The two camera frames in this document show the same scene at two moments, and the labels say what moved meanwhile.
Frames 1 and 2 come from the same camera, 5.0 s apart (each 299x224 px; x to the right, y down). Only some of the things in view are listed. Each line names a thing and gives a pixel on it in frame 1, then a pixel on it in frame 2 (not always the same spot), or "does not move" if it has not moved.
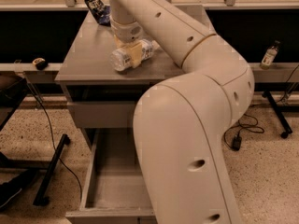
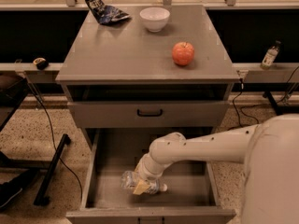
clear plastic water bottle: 121,59 -> 130,179
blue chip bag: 101,12 does not move
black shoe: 11,190 does not move
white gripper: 127,32 -> 144,174
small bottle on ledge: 269,55 does not move
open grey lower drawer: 113,188 does not move
